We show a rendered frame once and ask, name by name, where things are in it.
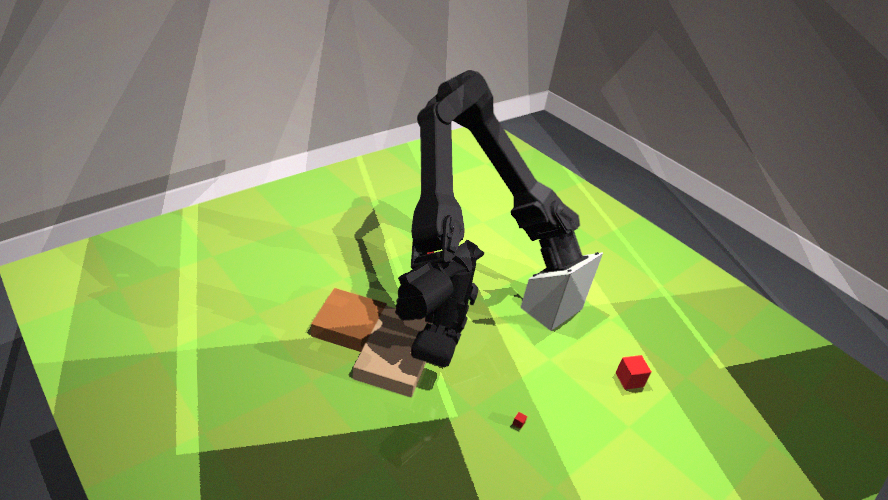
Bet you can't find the brown square block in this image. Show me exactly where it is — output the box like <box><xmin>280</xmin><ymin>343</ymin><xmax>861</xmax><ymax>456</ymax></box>
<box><xmin>311</xmin><ymin>288</ymin><xmax>387</xmax><ymax>352</ymax></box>

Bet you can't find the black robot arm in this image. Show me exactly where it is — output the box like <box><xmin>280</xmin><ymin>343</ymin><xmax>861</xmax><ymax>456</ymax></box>
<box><xmin>395</xmin><ymin>70</ymin><xmax>589</xmax><ymax>323</ymax></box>

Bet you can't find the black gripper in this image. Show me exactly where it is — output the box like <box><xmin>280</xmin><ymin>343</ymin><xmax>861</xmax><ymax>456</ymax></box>
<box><xmin>411</xmin><ymin>283</ymin><xmax>479</xmax><ymax>367</ymax></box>

